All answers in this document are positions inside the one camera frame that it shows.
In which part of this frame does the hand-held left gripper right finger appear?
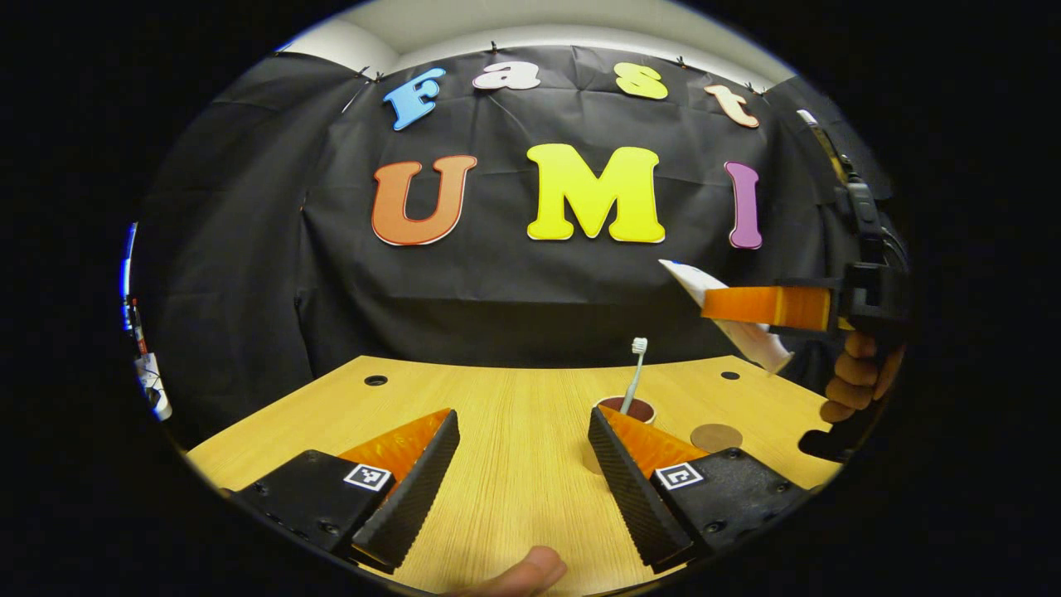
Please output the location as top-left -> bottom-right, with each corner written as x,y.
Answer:
588,405 -> 812,575

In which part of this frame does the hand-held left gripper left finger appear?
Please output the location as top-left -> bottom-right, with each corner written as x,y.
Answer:
235,408 -> 462,575

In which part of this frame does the white toothpaste tube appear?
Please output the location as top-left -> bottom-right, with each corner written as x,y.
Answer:
659,259 -> 795,376

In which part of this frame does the beige cup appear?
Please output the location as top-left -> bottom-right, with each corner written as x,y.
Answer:
583,396 -> 657,475

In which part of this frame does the round brown coaster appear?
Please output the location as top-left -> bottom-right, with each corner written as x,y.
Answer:
690,424 -> 744,454

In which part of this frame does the pale green toothbrush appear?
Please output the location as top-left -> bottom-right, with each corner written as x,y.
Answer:
620,337 -> 649,415

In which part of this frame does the wooden desktop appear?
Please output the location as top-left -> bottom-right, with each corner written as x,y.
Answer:
187,355 -> 845,597

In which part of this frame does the black backdrop cloth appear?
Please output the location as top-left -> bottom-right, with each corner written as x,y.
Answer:
137,46 -> 913,440

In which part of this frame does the white side table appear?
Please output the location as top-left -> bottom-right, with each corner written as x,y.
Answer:
134,352 -> 174,423

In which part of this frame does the bright window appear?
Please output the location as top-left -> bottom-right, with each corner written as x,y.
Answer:
120,221 -> 141,332

